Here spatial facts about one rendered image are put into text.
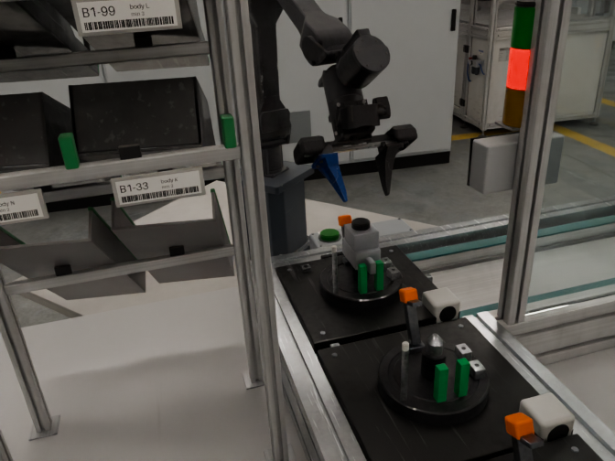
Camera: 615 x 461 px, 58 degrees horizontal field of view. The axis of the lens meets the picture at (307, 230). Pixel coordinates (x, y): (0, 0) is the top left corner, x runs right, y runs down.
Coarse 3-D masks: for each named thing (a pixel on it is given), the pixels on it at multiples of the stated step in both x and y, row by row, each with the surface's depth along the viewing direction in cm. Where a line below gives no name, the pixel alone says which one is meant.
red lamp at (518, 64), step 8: (512, 48) 71; (512, 56) 71; (520, 56) 70; (528, 56) 69; (512, 64) 71; (520, 64) 70; (528, 64) 70; (512, 72) 71; (520, 72) 71; (512, 80) 72; (520, 80) 71; (512, 88) 72; (520, 88) 71
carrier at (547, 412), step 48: (384, 336) 82; (432, 336) 68; (480, 336) 81; (336, 384) 73; (384, 384) 70; (432, 384) 69; (480, 384) 69; (528, 384) 71; (384, 432) 65; (432, 432) 65; (480, 432) 65
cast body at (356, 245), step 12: (348, 228) 89; (360, 228) 87; (372, 228) 88; (348, 240) 89; (360, 240) 87; (372, 240) 88; (348, 252) 90; (360, 252) 87; (372, 252) 88; (372, 264) 86
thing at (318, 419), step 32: (256, 320) 106; (288, 320) 88; (480, 320) 86; (288, 352) 81; (512, 352) 79; (288, 384) 80; (320, 384) 75; (544, 384) 73; (320, 416) 69; (576, 416) 68; (320, 448) 65; (352, 448) 65; (608, 448) 64
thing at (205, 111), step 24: (72, 96) 57; (96, 96) 57; (120, 96) 57; (144, 96) 57; (168, 96) 58; (192, 96) 58; (72, 120) 57; (96, 120) 57; (120, 120) 57; (144, 120) 57; (168, 120) 58; (192, 120) 58; (96, 144) 57; (120, 144) 57; (144, 144) 57; (168, 144) 58; (192, 144) 58
